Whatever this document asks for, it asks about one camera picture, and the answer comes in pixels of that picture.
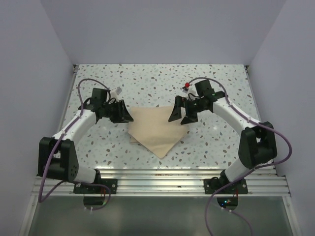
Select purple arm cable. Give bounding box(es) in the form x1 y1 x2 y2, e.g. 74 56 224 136
188 77 293 236
38 78 116 211

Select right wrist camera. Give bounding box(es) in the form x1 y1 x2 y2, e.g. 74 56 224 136
182 83 193 94

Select beige cloth drape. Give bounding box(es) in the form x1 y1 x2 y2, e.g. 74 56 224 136
128 106 189 159

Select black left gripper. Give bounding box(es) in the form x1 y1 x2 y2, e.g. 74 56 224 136
102 99 133 123

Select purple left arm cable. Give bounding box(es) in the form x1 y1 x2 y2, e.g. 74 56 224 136
38 78 116 211

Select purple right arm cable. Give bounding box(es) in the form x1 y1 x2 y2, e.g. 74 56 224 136
188 77 293 236

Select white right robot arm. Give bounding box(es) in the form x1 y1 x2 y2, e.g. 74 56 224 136
168 77 278 193

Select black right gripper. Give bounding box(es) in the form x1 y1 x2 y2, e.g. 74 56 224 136
168 95 208 125

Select aluminium rail frame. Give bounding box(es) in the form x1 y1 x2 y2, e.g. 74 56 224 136
20 64 301 236

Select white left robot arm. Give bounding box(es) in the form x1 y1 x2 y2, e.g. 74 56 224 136
37 87 133 193

